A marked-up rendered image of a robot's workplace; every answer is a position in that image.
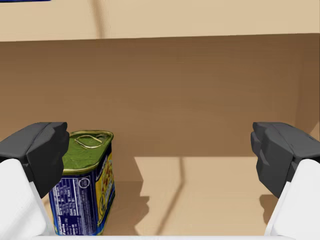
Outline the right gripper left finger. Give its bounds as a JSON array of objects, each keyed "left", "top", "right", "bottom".
[{"left": 0, "top": 121, "right": 70, "bottom": 240}]

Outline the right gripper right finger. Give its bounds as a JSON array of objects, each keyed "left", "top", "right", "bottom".
[{"left": 250, "top": 121, "right": 320, "bottom": 237}]

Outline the green and blue rectangular can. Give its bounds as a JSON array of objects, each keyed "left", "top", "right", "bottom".
[{"left": 48, "top": 129, "right": 116, "bottom": 236}]

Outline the pale wooden shelf unit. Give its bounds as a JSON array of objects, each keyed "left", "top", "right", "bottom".
[{"left": 0, "top": 0, "right": 320, "bottom": 237}]

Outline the blue flat can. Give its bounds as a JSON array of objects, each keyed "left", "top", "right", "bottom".
[{"left": 0, "top": 0, "right": 52, "bottom": 3}]

